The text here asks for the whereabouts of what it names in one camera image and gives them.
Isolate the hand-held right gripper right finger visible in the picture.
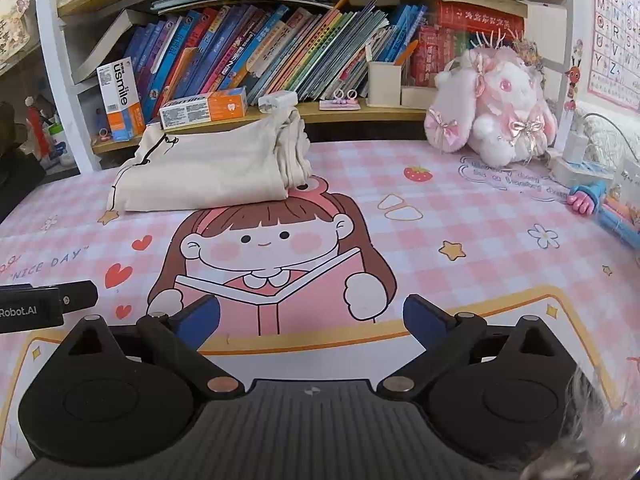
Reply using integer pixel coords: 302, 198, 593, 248
377, 294, 576, 400

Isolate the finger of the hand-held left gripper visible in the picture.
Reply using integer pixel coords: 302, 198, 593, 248
52, 280, 98, 313

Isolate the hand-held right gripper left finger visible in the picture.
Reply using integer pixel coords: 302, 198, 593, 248
65, 294, 246, 401

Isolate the cream t-shirt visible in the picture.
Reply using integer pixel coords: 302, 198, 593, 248
106, 109, 313, 212

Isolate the pink checked cartoon desk mat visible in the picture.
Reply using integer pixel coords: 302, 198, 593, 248
0, 140, 640, 461

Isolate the black box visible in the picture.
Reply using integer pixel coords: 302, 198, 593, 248
0, 152, 47, 226

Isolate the olive green bag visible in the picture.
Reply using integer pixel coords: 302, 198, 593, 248
0, 102, 28, 161

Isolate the tall white and orange box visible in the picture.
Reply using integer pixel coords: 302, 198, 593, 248
96, 56, 147, 142

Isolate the pink hand toy stick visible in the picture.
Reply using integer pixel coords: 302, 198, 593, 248
567, 182, 640, 249

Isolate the grey fuzzy cloth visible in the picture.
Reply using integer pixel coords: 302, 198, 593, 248
520, 370, 640, 480

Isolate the long white and orange box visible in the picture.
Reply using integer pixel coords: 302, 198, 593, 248
158, 86, 249, 130

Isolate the white and wooden bookshelf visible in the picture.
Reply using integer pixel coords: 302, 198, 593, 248
32, 0, 576, 173

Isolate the white power strip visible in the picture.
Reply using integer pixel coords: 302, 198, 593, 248
550, 130, 615, 189

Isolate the low cream box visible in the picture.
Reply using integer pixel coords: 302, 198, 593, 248
400, 85, 436, 108

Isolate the pink plush rabbit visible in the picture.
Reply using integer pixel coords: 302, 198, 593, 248
424, 30, 558, 165

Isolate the small white charger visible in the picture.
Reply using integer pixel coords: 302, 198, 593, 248
259, 91, 298, 112

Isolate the beige pen holder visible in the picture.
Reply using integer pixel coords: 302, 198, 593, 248
367, 60, 402, 107

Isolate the thick leaning paperback book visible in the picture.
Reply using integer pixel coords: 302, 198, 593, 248
71, 9, 151, 85

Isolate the row of colourful books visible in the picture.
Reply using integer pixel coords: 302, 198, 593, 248
127, 0, 528, 111

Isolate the thick lying book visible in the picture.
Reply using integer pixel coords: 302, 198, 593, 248
415, 0, 528, 18

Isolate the alphabet wall poster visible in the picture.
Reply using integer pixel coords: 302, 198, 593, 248
585, 0, 640, 111

